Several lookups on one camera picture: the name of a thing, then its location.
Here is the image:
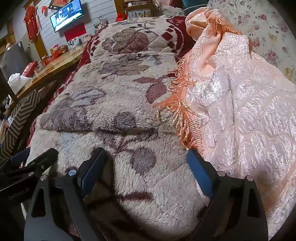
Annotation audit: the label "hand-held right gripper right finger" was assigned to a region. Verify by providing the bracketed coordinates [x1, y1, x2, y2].
[187, 149, 269, 241]

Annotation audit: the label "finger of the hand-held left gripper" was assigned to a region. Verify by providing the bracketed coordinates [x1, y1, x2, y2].
[0, 148, 31, 172]
[0, 148, 59, 186]

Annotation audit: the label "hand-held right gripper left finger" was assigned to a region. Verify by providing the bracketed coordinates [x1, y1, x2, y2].
[24, 147, 108, 241]

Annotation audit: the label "chevron patterned cushion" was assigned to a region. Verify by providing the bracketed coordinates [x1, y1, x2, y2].
[0, 90, 41, 161]

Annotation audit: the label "pink fringed satin quilt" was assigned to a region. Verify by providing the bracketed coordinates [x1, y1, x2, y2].
[151, 7, 296, 239]

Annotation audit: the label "white plastic bag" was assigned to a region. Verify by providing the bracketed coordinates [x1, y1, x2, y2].
[7, 72, 33, 94]

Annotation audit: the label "floral fleece blanket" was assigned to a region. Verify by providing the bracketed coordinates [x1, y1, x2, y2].
[26, 16, 215, 241]

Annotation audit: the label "red box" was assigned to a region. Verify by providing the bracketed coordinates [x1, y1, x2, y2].
[22, 61, 38, 77]

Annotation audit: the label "wooden table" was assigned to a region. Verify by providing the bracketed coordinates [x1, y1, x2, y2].
[5, 43, 87, 105]

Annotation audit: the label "grey cabinet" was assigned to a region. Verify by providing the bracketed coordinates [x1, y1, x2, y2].
[0, 42, 23, 75]

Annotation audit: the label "plush toys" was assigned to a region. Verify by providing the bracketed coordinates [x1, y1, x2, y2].
[50, 44, 69, 58]

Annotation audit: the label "standing photos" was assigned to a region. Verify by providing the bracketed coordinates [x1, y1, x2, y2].
[68, 34, 92, 48]

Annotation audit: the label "red paper sign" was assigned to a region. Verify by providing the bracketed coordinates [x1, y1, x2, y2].
[64, 24, 86, 42]

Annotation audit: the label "red hanging decoration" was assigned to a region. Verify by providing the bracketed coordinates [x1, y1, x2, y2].
[24, 6, 39, 41]

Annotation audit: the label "floral bedsheet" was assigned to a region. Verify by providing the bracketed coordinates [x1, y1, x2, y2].
[207, 0, 296, 86]

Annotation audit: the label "wall television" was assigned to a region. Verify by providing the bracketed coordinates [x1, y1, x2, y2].
[50, 0, 84, 33]

